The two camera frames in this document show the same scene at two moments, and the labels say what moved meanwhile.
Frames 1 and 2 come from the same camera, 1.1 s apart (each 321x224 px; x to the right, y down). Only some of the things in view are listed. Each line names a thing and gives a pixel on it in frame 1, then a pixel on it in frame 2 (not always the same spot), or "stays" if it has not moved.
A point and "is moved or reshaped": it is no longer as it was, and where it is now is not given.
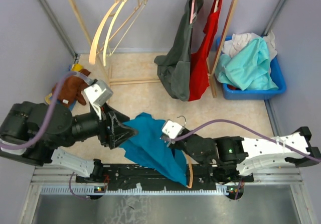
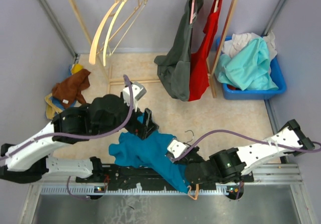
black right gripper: [176, 145] -> [196, 149]
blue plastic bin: [230, 92] stays
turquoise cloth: [249, 69] stays
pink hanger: [193, 14] stays
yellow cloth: [76, 67] stays
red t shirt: [199, 82] stays
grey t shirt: [174, 65] stays
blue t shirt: [146, 148] is moved or reshaped
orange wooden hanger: [191, 168] is moved or reshaped
